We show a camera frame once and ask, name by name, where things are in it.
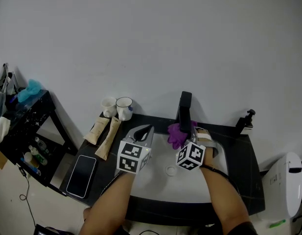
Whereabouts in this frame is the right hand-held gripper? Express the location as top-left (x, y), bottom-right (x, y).
top-left (175, 127), bottom-right (219, 171)

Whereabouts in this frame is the plain white mug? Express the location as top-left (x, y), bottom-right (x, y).
top-left (100, 96), bottom-right (117, 118)

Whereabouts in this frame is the green brush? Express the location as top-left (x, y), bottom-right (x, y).
top-left (269, 219), bottom-right (286, 229)

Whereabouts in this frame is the clear bottle with green label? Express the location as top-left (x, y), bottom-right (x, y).
top-left (28, 145), bottom-right (48, 166)
top-left (34, 137), bottom-right (50, 155)

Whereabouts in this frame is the person's black clothing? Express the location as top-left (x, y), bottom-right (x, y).
top-left (226, 221), bottom-right (258, 235)

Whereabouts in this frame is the black soap dispenser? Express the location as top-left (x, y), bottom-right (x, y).
top-left (235, 109), bottom-right (256, 139)

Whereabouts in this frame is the white cloth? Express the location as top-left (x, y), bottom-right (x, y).
top-left (0, 116), bottom-right (11, 147)

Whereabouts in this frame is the black right wrist strap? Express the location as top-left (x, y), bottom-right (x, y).
top-left (201, 164), bottom-right (241, 195)

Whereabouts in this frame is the black wrist strap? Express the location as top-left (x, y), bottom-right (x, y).
top-left (201, 164), bottom-right (241, 195)
top-left (100, 174), bottom-right (122, 200)

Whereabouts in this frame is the person's right forearm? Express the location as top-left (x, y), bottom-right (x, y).
top-left (199, 147), bottom-right (251, 232)

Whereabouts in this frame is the black speckled side table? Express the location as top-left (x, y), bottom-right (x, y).
top-left (0, 90), bottom-right (78, 195)

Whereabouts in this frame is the black faucet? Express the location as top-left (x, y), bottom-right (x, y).
top-left (175, 91), bottom-right (192, 133)

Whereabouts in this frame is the dark smartphone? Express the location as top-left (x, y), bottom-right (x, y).
top-left (66, 155), bottom-right (97, 199)

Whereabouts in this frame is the purple cloth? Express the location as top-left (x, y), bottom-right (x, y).
top-left (167, 120), bottom-right (198, 149)

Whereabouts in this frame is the white sink basin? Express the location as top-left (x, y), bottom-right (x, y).
top-left (131, 131), bottom-right (229, 204)

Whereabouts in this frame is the person's left forearm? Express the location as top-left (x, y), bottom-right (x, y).
top-left (78, 171), bottom-right (134, 235)

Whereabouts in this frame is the white jar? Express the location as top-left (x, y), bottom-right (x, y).
top-left (23, 152), bottom-right (40, 168)

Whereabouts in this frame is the long beige tube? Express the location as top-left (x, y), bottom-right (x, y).
top-left (94, 117), bottom-right (122, 161)

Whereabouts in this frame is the white toilet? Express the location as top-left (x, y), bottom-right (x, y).
top-left (260, 152), bottom-right (302, 221)

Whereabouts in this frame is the black floor cable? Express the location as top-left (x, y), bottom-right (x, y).
top-left (16, 164), bottom-right (38, 227)

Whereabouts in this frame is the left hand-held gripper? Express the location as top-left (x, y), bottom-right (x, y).
top-left (116, 124), bottom-right (155, 175)

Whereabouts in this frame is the black vanity cabinet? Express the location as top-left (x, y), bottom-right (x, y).
top-left (59, 113), bottom-right (266, 227)

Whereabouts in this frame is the dark laptop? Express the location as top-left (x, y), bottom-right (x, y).
top-left (33, 223), bottom-right (66, 235)

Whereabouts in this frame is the white mug with dark rim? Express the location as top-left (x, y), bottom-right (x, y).
top-left (116, 96), bottom-right (134, 121)

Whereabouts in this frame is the short beige tube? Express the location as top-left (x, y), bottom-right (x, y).
top-left (83, 116), bottom-right (110, 145)

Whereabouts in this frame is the black left wrist strap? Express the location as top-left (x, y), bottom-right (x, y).
top-left (100, 174), bottom-right (122, 200)

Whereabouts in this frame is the teal bath puff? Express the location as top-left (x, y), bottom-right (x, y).
top-left (17, 79), bottom-right (43, 102)

